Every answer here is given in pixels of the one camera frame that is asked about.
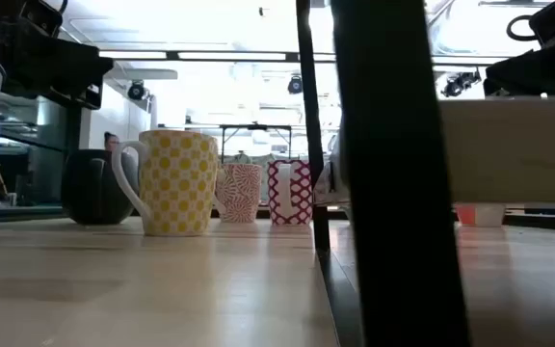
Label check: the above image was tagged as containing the yellow dotted white mug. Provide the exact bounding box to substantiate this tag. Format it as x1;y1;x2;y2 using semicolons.
111;129;220;238

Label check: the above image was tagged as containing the person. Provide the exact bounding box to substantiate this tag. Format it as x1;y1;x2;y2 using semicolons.
103;130;121;153

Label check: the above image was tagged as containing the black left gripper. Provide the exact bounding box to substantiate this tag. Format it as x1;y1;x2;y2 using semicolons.
0;0;115;111

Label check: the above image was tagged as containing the black background rig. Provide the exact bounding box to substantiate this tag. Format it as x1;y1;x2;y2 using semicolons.
219;123;293;163

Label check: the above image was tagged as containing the light wooden shelf board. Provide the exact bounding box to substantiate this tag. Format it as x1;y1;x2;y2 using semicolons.
438;94;555;204

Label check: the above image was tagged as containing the black shelf frame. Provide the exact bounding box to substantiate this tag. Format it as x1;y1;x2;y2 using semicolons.
295;0;472;347

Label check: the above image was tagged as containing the black mug red inside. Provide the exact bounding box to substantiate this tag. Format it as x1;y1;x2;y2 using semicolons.
60;147;140;227

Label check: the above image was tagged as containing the dark glass cabinet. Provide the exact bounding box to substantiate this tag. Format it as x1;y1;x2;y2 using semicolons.
0;93;82;208

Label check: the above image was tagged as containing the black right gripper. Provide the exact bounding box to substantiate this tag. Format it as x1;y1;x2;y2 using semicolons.
482;26;555;97

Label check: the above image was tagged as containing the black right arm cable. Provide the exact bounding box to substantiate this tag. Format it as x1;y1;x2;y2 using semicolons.
505;13;539;43

